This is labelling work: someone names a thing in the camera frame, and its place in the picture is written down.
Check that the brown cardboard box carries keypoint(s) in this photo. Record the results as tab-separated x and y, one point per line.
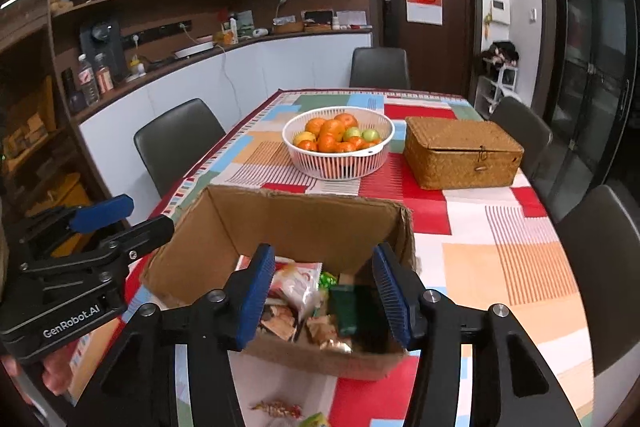
200	237

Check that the woven wicker lidded box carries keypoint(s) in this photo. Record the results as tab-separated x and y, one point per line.
460	152

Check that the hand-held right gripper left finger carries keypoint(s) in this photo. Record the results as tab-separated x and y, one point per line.
257	297

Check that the clear water bottle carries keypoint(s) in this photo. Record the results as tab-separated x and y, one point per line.
87	82

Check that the pile of oranges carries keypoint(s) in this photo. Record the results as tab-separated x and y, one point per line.
330	132

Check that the black framed glass door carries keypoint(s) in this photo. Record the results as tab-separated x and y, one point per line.
590	57

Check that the colourful patchwork tablecloth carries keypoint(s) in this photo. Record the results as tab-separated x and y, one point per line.
500	232

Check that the white plastic fruit basket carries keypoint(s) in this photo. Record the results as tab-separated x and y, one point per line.
335	164

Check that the white desk lamp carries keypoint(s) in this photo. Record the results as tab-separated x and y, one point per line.
281	4

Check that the black coffee machine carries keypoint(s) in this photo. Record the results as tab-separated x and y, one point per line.
102	37

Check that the person's left hand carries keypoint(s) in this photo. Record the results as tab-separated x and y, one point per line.
55	372

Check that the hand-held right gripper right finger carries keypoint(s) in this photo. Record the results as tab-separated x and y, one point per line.
392	297

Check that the green lollipop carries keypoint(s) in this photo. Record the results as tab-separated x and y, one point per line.
327	279

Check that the dark grey dining chair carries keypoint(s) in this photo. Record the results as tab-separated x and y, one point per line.
605	267
175	137
522	132
380	67

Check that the woven counter tray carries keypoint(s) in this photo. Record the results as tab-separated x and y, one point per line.
287	27

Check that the red label water bottle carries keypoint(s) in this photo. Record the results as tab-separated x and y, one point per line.
104	76

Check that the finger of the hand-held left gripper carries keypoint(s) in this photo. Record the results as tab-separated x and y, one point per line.
102	209
140	237

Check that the yellow lemon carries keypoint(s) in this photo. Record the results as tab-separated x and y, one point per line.
304	138

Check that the dark glass bottle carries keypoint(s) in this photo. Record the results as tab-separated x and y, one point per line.
71	93

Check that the beige plush toy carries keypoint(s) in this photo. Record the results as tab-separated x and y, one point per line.
60	1

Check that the green round fruit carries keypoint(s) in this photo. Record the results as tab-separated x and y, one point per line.
352	133
371	135

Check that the white shoe rack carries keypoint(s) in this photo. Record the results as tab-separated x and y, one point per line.
497	82

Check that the gold red wrapped candy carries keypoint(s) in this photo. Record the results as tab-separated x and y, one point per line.
275	408

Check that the white flat counter tray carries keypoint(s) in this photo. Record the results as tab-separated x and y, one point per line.
192	52

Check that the dark brown door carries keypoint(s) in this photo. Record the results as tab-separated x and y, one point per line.
455	57

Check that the white wall intercom panel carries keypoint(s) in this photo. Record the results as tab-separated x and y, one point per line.
500	12

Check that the green yellow candy packet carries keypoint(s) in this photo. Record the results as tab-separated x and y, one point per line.
315	420

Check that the white snack packet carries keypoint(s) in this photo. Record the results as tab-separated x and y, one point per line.
297	282

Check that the gold snack packet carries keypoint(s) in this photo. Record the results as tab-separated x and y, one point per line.
325	333

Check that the small dark snack packet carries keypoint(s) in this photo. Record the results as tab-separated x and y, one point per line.
350	312

